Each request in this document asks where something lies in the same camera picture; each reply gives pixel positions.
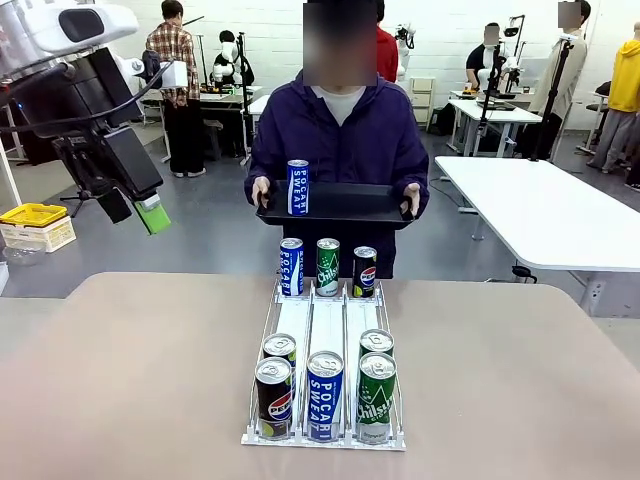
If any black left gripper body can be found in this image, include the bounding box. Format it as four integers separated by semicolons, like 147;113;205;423
51;122;165;211

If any blue Pocari Sweat can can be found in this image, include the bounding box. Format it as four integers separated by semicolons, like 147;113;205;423
306;350;345;443
286;159;311;217
278;237;305;297

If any black serving tray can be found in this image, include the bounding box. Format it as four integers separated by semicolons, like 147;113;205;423
255;179;417;231

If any person's left forearm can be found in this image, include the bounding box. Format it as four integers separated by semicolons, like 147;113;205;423
394;144;431;216

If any person's right forearm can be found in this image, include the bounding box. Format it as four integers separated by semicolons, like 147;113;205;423
243;144;281;201

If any person in navy jacket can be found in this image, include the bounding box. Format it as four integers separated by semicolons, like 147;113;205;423
243;0;431;279

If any person in red top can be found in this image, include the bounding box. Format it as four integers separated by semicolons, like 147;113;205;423
374;0;400;84

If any seated person black white shirt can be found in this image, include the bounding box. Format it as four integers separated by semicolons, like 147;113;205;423
465;22;507;85

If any person in beige coat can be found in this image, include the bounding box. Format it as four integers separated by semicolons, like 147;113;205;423
529;0;592;120

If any person in yellow hoodie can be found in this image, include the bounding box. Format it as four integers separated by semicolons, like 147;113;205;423
587;22;640;174

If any person's right hand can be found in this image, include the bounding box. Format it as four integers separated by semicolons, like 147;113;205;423
251;175;273;208

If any person's left hand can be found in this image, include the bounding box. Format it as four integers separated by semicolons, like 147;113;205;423
398;183;422;214

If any small black floor tripod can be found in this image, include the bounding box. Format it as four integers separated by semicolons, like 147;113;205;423
59;188;97;219

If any white storage box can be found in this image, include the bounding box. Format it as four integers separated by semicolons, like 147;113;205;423
0;215;78;254

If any yellow plastic crate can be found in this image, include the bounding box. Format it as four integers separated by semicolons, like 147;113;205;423
0;203;69;230

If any black stool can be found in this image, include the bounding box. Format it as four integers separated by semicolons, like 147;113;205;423
201;119;225;162

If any man in plaid shirt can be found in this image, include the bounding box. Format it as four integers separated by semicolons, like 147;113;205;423
144;0;207;179

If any black tripod stand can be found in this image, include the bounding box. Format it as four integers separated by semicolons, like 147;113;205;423
235;32;253;167
473;42;507;157
529;39;574;162

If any white humanoid robot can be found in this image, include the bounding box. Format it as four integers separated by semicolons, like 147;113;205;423
209;29;256;87

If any black Pepsi can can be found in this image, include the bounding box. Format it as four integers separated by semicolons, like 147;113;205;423
262;332;298;374
352;245;378;299
254;357;294;440

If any green Chilsung cider can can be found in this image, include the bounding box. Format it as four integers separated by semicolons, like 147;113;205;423
358;328;395;361
356;352;398;444
315;237;341;298

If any white drawer cabinet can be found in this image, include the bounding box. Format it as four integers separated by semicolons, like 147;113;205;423
409;77;435;132

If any white background work table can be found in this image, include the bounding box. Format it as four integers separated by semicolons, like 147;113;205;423
446;97;545;157

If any large white table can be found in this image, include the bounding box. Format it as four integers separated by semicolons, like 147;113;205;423
433;155;640;317

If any black wrist mount block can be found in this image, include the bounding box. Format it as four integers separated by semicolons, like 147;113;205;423
9;47;145;139

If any white wire can rack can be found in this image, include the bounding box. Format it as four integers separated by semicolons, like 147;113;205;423
240;277;407;452

